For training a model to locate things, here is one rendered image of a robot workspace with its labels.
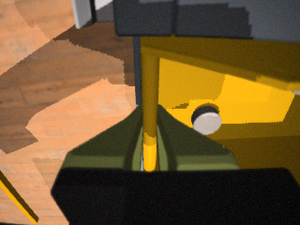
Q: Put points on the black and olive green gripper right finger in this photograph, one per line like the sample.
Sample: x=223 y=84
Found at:
x=187 y=149

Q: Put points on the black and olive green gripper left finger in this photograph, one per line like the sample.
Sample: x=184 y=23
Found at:
x=113 y=147

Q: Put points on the yellow bar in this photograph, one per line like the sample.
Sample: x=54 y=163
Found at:
x=17 y=199

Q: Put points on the yellow bin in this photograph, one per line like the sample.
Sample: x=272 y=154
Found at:
x=260 y=124

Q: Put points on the dark grey shelf rack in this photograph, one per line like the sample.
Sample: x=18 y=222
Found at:
x=269 y=20

